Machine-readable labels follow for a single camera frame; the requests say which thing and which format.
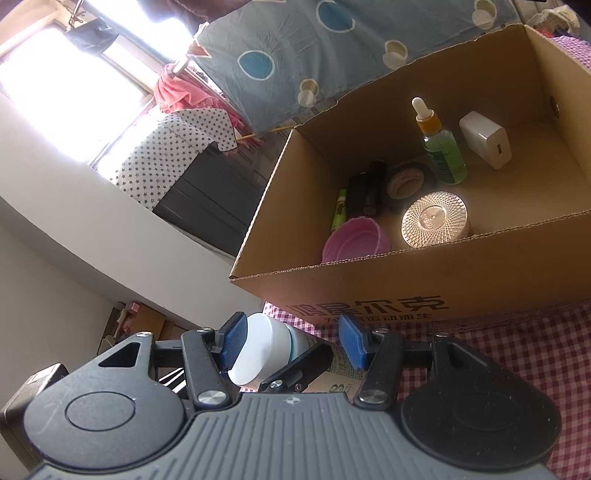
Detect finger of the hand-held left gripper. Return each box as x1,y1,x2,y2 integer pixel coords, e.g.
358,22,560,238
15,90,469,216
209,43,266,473
256,345,334,394

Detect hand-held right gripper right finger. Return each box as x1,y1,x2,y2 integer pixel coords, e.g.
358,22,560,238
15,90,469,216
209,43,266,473
338,314,497,409

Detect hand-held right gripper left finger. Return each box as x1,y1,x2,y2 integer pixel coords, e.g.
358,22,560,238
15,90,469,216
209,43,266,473
95,311,247,409

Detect white vitamin bottle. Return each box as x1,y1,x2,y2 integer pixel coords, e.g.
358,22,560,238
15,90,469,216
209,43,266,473
228,313,370,400

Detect brown cardboard box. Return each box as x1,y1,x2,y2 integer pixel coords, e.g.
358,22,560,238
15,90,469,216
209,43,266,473
228,23,591,326

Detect pink plastic lid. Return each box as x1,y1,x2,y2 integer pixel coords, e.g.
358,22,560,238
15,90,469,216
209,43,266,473
322,218,392,265

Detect green lip balm tube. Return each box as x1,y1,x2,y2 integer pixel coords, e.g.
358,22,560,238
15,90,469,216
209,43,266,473
329,188,349,234

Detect black tape roll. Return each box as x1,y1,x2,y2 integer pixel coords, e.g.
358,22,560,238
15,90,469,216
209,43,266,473
382,161,437,213

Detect black jar with gold lid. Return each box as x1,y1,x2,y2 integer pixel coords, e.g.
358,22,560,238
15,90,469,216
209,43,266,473
401,191,471,250

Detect black cylinder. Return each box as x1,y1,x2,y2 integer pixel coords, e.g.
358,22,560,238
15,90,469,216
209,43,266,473
346,173,370,220

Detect black rounded case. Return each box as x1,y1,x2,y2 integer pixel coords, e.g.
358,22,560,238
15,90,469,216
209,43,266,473
362,159,389,217

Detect green dropper bottle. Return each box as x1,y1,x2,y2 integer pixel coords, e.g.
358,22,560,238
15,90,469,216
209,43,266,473
411,97,468,186

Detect white charger plug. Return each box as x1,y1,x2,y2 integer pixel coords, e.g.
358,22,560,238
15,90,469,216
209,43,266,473
458,111,512,171

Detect wooden cabinet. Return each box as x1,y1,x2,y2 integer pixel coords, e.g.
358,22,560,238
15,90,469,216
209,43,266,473
99,302,185,356

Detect grey cabinet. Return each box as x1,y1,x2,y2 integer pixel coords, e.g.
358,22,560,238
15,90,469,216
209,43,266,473
152,138,282,259

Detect purple checkered tablecloth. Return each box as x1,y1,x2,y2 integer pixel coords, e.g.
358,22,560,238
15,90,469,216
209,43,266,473
262,34,591,480

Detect white star-print cloth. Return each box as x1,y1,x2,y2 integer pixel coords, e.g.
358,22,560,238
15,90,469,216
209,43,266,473
108,108,238,213

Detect yellow stick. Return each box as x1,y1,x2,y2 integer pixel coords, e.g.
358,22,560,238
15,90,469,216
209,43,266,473
235,124,296,140

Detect pink garment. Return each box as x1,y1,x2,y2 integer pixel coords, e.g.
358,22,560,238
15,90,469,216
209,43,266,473
154,65,250,148

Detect blue patterned blanket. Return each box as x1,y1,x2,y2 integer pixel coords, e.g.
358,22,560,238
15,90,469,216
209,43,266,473
187,0,522,137

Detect brown hanging garment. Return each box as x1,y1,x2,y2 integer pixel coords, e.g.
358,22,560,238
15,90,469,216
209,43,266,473
157,0,250,21

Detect dark hanging cloth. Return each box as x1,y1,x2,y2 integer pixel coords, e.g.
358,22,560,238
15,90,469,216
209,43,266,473
65,16,118,54

